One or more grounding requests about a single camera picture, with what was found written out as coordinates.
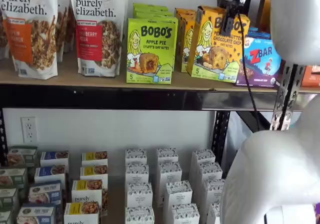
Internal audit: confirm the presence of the white granola bag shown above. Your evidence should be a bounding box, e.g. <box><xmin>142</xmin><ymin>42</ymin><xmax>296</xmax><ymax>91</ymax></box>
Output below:
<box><xmin>56</xmin><ymin>0</ymin><xmax>76</xmax><ymax>63</ymax></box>

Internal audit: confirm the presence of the blue label granola box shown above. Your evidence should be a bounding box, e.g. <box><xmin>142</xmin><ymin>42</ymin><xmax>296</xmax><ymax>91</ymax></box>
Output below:
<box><xmin>16</xmin><ymin>203</ymin><xmax>57</xmax><ymax>224</ymax></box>
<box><xmin>28</xmin><ymin>181</ymin><xmax>63</xmax><ymax>206</ymax></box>
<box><xmin>39</xmin><ymin>151</ymin><xmax>70</xmax><ymax>167</ymax></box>
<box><xmin>34</xmin><ymin>165</ymin><xmax>67</xmax><ymax>184</ymax></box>

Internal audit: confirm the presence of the white wall outlet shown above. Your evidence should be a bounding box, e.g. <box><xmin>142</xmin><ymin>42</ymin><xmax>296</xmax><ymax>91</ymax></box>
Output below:
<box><xmin>20</xmin><ymin>116</ymin><xmax>38</xmax><ymax>144</ymax></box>

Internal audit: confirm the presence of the black metal shelf frame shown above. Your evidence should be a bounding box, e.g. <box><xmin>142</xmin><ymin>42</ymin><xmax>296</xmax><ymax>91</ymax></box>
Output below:
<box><xmin>0</xmin><ymin>0</ymin><xmax>320</xmax><ymax>167</ymax></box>

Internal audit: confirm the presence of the yellow label granola box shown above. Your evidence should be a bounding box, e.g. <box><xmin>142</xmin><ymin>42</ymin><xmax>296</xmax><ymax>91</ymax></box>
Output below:
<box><xmin>79</xmin><ymin>165</ymin><xmax>109</xmax><ymax>182</ymax></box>
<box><xmin>71</xmin><ymin>179</ymin><xmax>108</xmax><ymax>209</ymax></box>
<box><xmin>64</xmin><ymin>202</ymin><xmax>101</xmax><ymax>224</ymax></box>
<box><xmin>81</xmin><ymin>151</ymin><xmax>108</xmax><ymax>166</ymax></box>

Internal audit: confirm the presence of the purple snack box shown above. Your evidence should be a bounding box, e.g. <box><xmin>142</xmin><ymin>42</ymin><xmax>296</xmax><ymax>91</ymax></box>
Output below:
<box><xmin>313</xmin><ymin>203</ymin><xmax>320</xmax><ymax>224</ymax></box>

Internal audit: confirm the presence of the brown wooden shelf board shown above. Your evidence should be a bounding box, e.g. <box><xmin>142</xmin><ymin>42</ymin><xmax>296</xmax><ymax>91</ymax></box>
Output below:
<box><xmin>0</xmin><ymin>146</ymin><xmax>226</xmax><ymax>224</ymax></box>
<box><xmin>0</xmin><ymin>51</ymin><xmax>320</xmax><ymax>94</ymax></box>

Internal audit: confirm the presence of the green Bobo's apple pie box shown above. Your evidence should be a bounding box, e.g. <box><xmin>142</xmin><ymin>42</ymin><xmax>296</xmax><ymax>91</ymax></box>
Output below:
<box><xmin>132</xmin><ymin>3</ymin><xmax>170</xmax><ymax>11</ymax></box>
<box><xmin>126</xmin><ymin>18</ymin><xmax>179</xmax><ymax>84</ymax></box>
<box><xmin>133</xmin><ymin>8</ymin><xmax>175</xmax><ymax>19</ymax></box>

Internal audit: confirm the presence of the orange box with woman print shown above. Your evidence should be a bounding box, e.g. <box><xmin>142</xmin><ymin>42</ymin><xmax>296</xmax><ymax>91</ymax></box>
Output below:
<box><xmin>299</xmin><ymin>65</ymin><xmax>320</xmax><ymax>88</ymax></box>

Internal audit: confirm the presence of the orange cardboard box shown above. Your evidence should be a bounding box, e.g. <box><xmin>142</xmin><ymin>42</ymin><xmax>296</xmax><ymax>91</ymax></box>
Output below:
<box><xmin>258</xmin><ymin>0</ymin><xmax>272</xmax><ymax>33</ymax></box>

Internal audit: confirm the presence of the black cable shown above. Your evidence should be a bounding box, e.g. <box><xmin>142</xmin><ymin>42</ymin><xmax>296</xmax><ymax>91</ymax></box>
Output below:
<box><xmin>236</xmin><ymin>11</ymin><xmax>263</xmax><ymax>134</ymax></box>

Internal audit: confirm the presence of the orange label granola bag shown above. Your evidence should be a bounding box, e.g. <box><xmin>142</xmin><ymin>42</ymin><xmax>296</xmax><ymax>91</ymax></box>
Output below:
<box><xmin>0</xmin><ymin>0</ymin><xmax>59</xmax><ymax>78</ymax></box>

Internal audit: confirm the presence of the orange Bobo's peanut butter box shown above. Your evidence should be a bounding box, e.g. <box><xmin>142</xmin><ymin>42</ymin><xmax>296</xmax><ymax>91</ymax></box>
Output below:
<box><xmin>174</xmin><ymin>8</ymin><xmax>197</xmax><ymax>72</ymax></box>
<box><xmin>181</xmin><ymin>17</ymin><xmax>198</xmax><ymax>73</ymax></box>
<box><xmin>186</xmin><ymin>6</ymin><xmax>251</xmax><ymax>84</ymax></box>

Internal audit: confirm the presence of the white floral print box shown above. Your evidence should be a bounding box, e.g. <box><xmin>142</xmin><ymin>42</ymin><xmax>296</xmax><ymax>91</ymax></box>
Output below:
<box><xmin>203</xmin><ymin>178</ymin><xmax>226</xmax><ymax>206</ymax></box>
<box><xmin>125</xmin><ymin>182</ymin><xmax>153</xmax><ymax>208</ymax></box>
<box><xmin>198</xmin><ymin>161</ymin><xmax>223</xmax><ymax>182</ymax></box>
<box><xmin>171</xmin><ymin>203</ymin><xmax>201</xmax><ymax>224</ymax></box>
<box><xmin>206</xmin><ymin>203</ymin><xmax>222</xmax><ymax>224</ymax></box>
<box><xmin>163</xmin><ymin>180</ymin><xmax>193</xmax><ymax>217</ymax></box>
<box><xmin>156</xmin><ymin>148</ymin><xmax>179</xmax><ymax>164</ymax></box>
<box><xmin>189</xmin><ymin>149</ymin><xmax>216</xmax><ymax>184</ymax></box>
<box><xmin>124</xmin><ymin>148</ymin><xmax>148</xmax><ymax>166</ymax></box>
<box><xmin>125</xmin><ymin>162</ymin><xmax>150</xmax><ymax>184</ymax></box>
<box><xmin>157</xmin><ymin>161</ymin><xmax>183</xmax><ymax>207</ymax></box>
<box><xmin>124</xmin><ymin>206</ymin><xmax>155</xmax><ymax>224</ymax></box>

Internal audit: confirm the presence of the red label granola bag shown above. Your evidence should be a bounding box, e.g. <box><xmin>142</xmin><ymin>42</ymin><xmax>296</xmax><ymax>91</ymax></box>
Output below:
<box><xmin>69</xmin><ymin>0</ymin><xmax>129</xmax><ymax>77</ymax></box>

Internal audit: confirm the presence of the green label granola box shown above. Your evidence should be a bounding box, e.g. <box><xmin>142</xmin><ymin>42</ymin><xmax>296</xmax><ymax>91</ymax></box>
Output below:
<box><xmin>0</xmin><ymin>167</ymin><xmax>28</xmax><ymax>189</ymax></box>
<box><xmin>0</xmin><ymin>187</ymin><xmax>20</xmax><ymax>212</ymax></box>
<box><xmin>6</xmin><ymin>146</ymin><xmax>38</xmax><ymax>168</ymax></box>
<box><xmin>0</xmin><ymin>210</ymin><xmax>13</xmax><ymax>224</ymax></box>

